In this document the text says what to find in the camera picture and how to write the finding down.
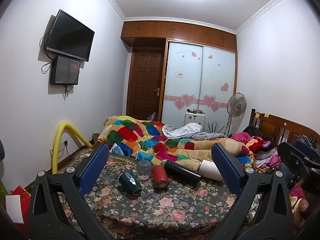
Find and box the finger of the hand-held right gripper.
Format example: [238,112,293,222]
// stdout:
[277,142,316,181]
[293,139,320,161]

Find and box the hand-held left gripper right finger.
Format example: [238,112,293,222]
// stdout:
[211,142,293,240]

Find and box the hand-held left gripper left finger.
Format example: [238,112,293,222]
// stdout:
[27,142,110,240]

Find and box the white cup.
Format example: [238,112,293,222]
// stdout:
[197,159,224,181]

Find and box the dark green cup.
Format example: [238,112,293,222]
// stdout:
[118,172,143,196]

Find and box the clear glass cup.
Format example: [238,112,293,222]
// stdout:
[137,159,152,181]

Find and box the red cup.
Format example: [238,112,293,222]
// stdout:
[152,164,170,189]

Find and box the person's right hand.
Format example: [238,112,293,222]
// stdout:
[293,197,317,231]

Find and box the dotted dark bag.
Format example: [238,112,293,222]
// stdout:
[297,134,316,146]

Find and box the wooden bed headboard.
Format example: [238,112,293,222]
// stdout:
[250,109,320,151]

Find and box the blue and white packet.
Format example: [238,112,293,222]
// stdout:
[110,143,131,156]

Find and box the red and pink clothes pile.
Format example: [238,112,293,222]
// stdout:
[229,132,283,168]

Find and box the black bag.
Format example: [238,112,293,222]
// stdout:
[242,124,262,138]

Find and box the dry twig bunch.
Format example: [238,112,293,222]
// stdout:
[206,120,225,134]

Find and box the black thermos bottle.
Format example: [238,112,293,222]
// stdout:
[161,159,202,187]

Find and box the yellow foam tube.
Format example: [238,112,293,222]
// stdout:
[51,122,93,174]

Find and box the colourful patchwork quilt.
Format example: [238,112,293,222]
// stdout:
[97,115,256,167]

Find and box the grey crumpled cloth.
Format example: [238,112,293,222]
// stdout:
[162,122,227,141]

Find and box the white small cabinet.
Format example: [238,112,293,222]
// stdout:
[184,109,206,127]

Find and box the standing electric fan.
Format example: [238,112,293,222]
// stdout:
[224,92,247,137]

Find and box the red paper packet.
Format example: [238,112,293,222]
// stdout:
[10,185,32,230]

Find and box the floral bed sheet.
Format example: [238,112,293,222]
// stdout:
[56,147,255,240]

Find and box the white paper sheet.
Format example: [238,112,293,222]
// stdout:
[5,194,24,224]

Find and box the heart-print sliding wardrobe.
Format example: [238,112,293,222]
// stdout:
[161,39,237,135]

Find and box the brown wooden door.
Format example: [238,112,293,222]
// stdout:
[126,47,165,121]

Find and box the wooden overhead cabinet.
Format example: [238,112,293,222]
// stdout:
[121,21,237,53]

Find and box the black wall box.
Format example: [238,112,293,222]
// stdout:
[49,56,81,85]

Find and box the black television cable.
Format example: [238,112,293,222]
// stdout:
[38,29,58,74]

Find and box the black wall television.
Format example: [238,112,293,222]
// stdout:
[46,9,95,62]

